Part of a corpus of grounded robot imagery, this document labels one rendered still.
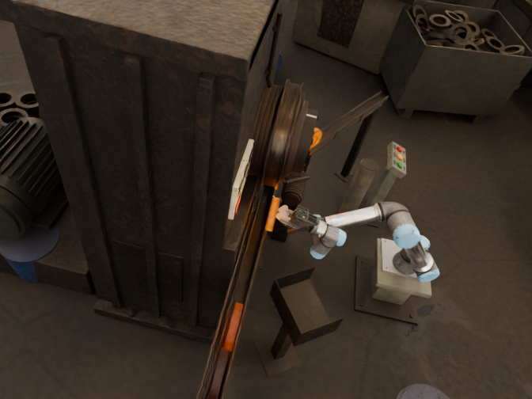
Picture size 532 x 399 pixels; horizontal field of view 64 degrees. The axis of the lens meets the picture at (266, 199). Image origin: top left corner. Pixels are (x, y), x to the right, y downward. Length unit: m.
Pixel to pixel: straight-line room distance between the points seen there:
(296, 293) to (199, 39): 1.25
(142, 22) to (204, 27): 0.15
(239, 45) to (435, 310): 2.28
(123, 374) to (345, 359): 1.20
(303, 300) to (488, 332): 1.48
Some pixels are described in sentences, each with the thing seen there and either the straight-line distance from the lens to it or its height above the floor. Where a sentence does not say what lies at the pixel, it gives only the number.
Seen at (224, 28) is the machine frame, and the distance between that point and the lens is 1.21.
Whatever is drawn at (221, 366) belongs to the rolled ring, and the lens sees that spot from 1.64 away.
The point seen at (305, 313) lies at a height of 0.60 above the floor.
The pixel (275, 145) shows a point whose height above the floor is 1.23.
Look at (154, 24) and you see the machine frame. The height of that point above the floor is 1.76.
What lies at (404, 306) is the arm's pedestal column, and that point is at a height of 0.02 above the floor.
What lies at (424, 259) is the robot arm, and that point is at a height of 0.63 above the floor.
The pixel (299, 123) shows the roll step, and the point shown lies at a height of 1.27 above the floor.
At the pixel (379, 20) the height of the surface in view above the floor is 0.54.
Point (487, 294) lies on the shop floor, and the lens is 3.28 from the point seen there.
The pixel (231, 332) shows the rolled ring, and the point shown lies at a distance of 1.69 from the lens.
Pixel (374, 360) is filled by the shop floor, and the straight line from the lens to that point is 2.68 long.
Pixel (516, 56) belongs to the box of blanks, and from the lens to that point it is 4.25.
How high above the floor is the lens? 2.34
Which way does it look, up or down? 49 degrees down
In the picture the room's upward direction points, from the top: 14 degrees clockwise
